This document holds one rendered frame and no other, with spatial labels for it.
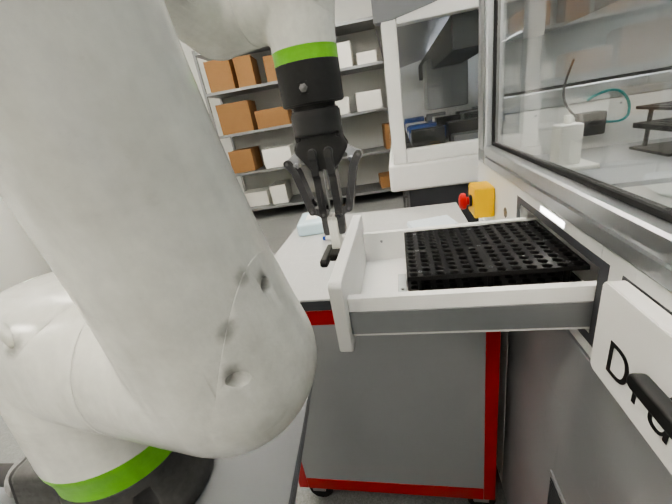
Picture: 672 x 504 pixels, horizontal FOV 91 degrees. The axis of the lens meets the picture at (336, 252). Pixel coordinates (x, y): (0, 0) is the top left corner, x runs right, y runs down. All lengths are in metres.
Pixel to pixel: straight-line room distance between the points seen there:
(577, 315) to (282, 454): 0.38
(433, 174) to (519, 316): 0.93
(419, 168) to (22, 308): 1.20
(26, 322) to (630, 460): 0.56
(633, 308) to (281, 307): 0.31
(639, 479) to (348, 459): 0.75
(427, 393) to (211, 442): 0.70
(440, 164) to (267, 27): 0.93
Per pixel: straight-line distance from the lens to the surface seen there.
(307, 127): 0.51
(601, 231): 0.45
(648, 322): 0.38
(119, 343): 0.20
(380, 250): 0.67
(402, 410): 0.93
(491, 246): 0.56
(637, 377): 0.34
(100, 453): 0.38
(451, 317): 0.46
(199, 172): 0.17
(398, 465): 1.10
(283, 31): 0.52
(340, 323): 0.45
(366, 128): 4.68
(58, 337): 0.30
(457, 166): 1.34
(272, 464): 0.44
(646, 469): 0.48
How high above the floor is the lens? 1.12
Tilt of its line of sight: 22 degrees down
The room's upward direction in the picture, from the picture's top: 10 degrees counter-clockwise
